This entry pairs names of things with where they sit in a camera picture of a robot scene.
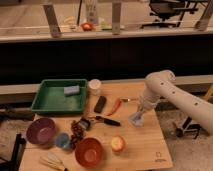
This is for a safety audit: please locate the light blue towel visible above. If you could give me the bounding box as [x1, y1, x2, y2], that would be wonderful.
[129, 112, 143, 127]

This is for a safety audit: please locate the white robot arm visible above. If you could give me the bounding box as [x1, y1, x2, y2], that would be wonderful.
[139, 70, 213, 135]

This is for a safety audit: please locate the metal spoon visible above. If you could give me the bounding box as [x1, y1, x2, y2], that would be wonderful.
[120, 98, 138, 103]

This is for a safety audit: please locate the red chili pepper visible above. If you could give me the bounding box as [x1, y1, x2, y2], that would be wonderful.
[107, 98, 121, 116]

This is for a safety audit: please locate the red yellow apple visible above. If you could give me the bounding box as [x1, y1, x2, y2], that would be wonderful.
[110, 136, 126, 153]

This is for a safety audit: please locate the black rectangular remote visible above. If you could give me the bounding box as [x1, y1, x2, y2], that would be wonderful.
[94, 96, 107, 113]

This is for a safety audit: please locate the black stand base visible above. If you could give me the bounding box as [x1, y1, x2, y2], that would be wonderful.
[175, 117, 201, 138]

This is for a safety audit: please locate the small metal clip tool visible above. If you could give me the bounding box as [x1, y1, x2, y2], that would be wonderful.
[78, 118, 91, 130]

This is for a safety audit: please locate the red orange bowl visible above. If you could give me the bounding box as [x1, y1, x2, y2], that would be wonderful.
[75, 137, 103, 168]

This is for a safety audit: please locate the dark red grape bunch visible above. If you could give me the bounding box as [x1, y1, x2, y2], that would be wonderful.
[70, 121, 84, 149]

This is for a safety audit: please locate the blue sponge block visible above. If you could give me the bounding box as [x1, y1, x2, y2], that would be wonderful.
[64, 85, 80, 95]

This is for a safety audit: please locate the small blue cup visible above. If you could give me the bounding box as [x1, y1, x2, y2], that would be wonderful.
[55, 133, 70, 149]

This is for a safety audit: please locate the green plastic tray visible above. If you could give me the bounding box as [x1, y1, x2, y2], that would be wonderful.
[31, 79, 87, 114]

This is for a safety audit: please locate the red fruit on shelf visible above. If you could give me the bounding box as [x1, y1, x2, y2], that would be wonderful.
[81, 22, 94, 31]

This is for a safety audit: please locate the purple bowl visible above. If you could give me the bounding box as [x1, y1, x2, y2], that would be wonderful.
[26, 118, 56, 145]

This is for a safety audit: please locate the black office chair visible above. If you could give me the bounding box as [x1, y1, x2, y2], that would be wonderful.
[141, 0, 198, 29]

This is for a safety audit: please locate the black handled knife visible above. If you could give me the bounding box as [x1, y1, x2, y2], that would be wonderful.
[95, 116, 121, 126]

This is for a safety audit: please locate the black chair frame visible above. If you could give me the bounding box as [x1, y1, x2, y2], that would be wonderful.
[0, 133, 26, 171]

